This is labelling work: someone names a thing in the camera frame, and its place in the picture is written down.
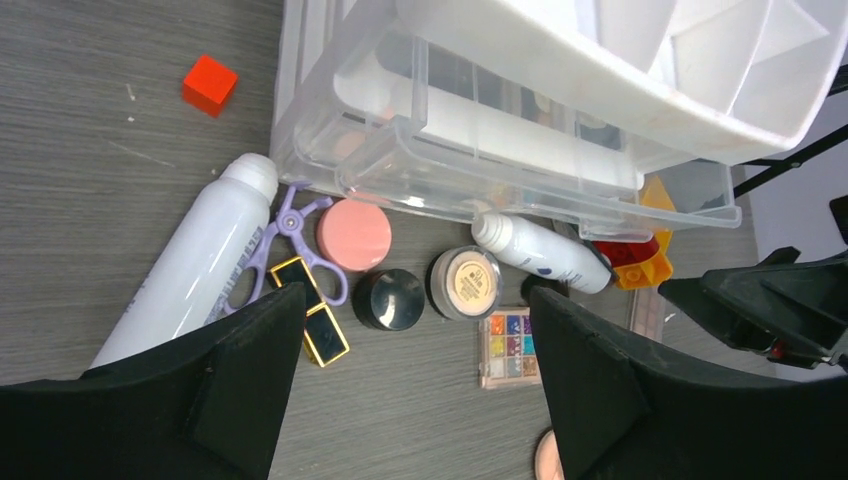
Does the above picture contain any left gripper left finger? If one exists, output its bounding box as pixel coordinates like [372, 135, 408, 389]
[1, 284, 306, 479]

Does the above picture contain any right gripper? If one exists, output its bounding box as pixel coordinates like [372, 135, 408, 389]
[658, 247, 847, 369]

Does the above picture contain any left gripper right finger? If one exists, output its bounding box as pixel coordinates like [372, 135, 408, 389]
[529, 287, 847, 479]

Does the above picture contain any white plastic drawer organizer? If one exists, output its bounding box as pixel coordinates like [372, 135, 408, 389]
[270, 1, 847, 241]

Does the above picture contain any small pink powder puff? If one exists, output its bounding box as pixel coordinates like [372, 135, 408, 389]
[533, 429, 565, 480]

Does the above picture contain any nude eyeshadow palette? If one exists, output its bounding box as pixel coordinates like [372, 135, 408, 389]
[627, 286, 677, 343]

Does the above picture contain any colorful eyeshadow palette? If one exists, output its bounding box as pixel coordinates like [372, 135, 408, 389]
[478, 307, 541, 390]

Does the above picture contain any black gold lipstick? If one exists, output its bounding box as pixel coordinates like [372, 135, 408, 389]
[268, 257, 350, 368]

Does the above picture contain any large white spray bottle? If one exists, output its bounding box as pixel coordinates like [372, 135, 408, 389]
[92, 153, 279, 368]

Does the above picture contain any black music stand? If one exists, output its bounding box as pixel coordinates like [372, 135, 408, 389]
[733, 124, 847, 198]

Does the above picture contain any yellow red toy block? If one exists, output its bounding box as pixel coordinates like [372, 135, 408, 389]
[591, 175, 678, 293]

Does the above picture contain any small white bottle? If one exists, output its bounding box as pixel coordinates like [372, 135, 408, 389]
[471, 213, 612, 294]

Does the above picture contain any purple eyelash curler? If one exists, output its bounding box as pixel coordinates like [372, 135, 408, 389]
[242, 181, 349, 307]

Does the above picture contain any beige powder jar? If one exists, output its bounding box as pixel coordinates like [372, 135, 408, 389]
[425, 246, 503, 322]

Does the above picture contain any black round jar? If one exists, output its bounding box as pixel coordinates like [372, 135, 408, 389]
[351, 268, 426, 331]

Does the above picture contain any pink round compact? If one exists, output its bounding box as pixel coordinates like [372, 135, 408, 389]
[316, 199, 392, 272]

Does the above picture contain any red cube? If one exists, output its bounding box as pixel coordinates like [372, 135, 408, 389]
[182, 55, 239, 118]

